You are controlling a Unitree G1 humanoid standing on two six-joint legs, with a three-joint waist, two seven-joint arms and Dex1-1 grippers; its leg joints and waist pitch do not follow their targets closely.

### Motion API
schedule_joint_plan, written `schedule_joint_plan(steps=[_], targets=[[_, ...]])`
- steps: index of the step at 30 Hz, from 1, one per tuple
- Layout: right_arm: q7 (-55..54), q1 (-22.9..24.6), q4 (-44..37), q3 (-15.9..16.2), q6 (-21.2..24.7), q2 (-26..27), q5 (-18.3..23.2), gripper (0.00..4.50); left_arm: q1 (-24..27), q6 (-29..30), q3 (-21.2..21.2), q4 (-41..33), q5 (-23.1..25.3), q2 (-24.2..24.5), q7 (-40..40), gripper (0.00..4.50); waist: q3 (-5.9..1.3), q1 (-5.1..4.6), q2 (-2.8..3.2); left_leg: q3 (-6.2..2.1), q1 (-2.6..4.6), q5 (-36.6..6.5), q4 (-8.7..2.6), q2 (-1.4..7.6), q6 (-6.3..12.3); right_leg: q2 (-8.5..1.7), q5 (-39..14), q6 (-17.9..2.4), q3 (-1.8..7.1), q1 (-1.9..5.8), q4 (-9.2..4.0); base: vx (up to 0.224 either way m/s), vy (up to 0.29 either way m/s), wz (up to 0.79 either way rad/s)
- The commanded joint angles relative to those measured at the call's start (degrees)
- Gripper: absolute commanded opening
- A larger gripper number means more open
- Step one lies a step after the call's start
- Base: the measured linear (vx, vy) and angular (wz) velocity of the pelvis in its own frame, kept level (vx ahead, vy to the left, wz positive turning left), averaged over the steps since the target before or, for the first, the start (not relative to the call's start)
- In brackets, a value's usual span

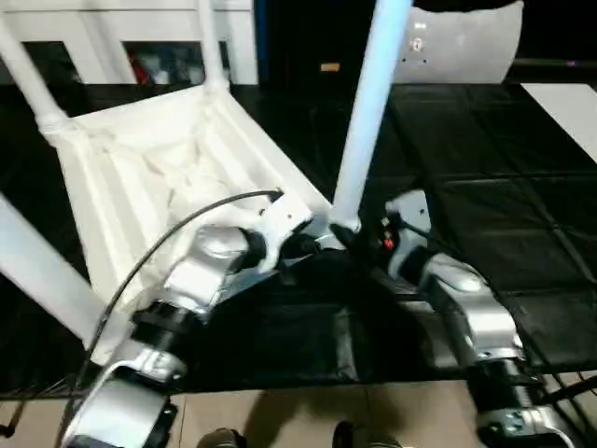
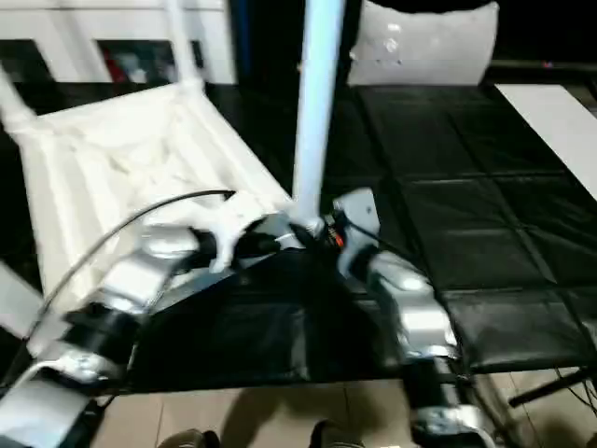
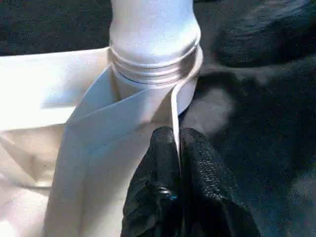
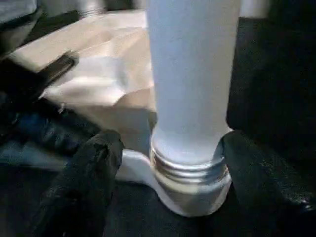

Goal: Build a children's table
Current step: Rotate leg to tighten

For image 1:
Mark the dark left robot foot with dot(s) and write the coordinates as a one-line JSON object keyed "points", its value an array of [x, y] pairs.
{"points": [[224, 439]]}

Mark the flat white board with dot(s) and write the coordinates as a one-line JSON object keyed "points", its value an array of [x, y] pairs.
{"points": [[564, 117]]}

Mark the dark right robot foot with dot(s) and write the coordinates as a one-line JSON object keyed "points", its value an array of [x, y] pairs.
{"points": [[366, 437]]}

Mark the dark robot foot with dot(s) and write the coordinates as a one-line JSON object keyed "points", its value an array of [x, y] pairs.
{"points": [[366, 437], [224, 439]]}

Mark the white cabinet with glass doors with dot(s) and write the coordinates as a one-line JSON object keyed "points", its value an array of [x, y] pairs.
{"points": [[93, 23]]}

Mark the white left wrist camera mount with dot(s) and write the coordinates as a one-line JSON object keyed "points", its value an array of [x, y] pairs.
{"points": [[284, 219]]}

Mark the black stand leg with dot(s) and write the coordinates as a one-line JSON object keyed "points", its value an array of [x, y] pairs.
{"points": [[569, 388]]}

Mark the black cabinet with gold label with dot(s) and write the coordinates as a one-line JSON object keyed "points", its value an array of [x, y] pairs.
{"points": [[308, 37]]}

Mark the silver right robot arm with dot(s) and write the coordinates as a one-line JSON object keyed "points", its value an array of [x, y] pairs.
{"points": [[476, 317]]}

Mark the black work mat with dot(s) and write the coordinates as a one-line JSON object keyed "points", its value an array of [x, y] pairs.
{"points": [[485, 215]]}

